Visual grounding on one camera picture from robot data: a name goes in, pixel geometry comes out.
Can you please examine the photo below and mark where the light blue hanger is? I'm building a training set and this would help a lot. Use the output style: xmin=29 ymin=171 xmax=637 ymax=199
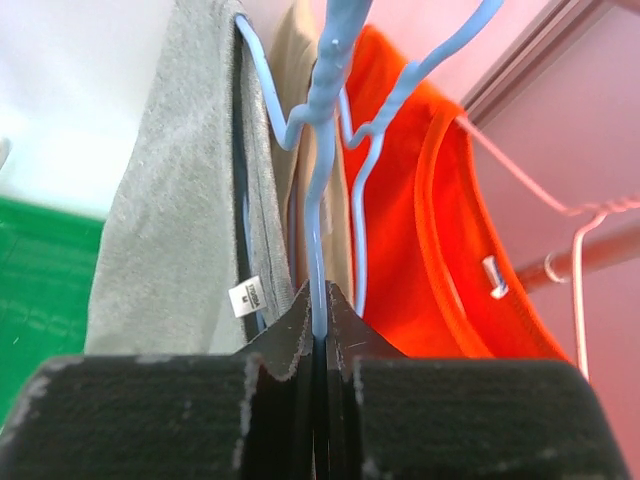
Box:
xmin=232 ymin=0 xmax=373 ymax=337

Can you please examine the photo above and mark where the pink hanger with orange shirt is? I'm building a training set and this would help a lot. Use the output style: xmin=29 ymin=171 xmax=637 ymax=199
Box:
xmin=449 ymin=112 xmax=640 ymax=383

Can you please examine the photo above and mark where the beige t shirt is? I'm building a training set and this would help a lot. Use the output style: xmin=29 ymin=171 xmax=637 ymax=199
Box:
xmin=268 ymin=1 xmax=354 ymax=301

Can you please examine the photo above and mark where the aluminium corner post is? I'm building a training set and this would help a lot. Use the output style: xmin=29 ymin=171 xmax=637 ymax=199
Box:
xmin=462 ymin=1 xmax=613 ymax=126

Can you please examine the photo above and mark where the green plastic bin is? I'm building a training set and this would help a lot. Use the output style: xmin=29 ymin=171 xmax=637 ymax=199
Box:
xmin=1 ymin=199 xmax=103 ymax=418

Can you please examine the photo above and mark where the orange t shirt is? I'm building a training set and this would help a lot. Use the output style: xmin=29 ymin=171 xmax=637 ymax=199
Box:
xmin=340 ymin=24 xmax=574 ymax=363

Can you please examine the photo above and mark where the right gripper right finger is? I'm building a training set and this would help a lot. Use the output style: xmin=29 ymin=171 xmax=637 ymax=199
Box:
xmin=326 ymin=284 xmax=631 ymax=479

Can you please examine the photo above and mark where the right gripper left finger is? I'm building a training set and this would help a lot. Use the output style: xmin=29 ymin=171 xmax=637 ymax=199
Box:
xmin=1 ymin=288 xmax=313 ymax=479

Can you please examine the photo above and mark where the metal clothes rack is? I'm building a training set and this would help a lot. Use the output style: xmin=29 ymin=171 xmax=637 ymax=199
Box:
xmin=516 ymin=221 xmax=639 ymax=291

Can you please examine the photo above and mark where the blue hanger with beige shirt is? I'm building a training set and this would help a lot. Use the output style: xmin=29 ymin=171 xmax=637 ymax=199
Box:
xmin=337 ymin=0 xmax=506 ymax=312

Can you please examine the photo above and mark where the grey t shirt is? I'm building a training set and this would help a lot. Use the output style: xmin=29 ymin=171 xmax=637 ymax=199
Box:
xmin=84 ymin=1 xmax=293 ymax=355

